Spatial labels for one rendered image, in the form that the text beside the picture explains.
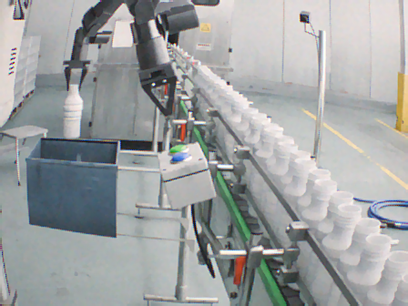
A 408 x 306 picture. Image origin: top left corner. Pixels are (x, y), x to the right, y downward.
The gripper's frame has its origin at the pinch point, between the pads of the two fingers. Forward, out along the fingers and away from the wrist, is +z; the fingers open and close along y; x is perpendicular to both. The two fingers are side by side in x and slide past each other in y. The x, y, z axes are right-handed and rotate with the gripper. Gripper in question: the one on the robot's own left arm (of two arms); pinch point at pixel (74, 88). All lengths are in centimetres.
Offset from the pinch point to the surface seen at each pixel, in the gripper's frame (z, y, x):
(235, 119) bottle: 2, -44, 33
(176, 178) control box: 8, -27, 74
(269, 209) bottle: 11, -43, 80
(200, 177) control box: 7, -31, 74
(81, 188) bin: 27.4, -6.1, 12.9
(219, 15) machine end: -48, -99, -407
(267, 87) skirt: 62, -281, -959
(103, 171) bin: 21.6, -12.9, 13.1
